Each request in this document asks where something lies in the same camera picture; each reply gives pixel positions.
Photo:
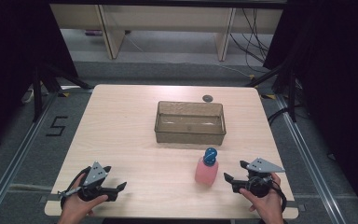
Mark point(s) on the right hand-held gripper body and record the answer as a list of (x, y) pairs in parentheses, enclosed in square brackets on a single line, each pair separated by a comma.
[(258, 183)]

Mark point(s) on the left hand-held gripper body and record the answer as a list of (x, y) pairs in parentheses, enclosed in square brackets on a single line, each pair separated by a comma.
[(94, 174)]

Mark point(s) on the pink bottle with blue cap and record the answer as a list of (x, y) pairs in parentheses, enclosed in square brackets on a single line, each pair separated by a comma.
[(206, 174)]

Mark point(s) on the transparent brown plastic box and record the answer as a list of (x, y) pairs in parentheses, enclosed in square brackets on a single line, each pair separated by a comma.
[(189, 137)]

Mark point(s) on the person's right hand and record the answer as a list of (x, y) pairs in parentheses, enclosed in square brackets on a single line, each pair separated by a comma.
[(268, 208)]

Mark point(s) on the person's left hand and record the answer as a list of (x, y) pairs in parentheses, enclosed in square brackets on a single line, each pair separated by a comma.
[(74, 208)]

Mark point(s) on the yellow black floor tape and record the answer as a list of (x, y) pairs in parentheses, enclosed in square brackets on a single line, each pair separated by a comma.
[(268, 96), (64, 94)]

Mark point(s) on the dark round table grommet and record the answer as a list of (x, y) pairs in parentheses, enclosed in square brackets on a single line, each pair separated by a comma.
[(207, 98)]

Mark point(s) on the black metal stand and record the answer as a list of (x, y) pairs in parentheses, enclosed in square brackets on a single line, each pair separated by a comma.
[(37, 93), (291, 93)]

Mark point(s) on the dark curtain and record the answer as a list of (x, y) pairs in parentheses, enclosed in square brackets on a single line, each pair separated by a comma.
[(338, 77), (12, 46)]

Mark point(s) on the metal floor rail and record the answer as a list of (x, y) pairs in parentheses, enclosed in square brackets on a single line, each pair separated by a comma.
[(307, 155), (18, 155)]

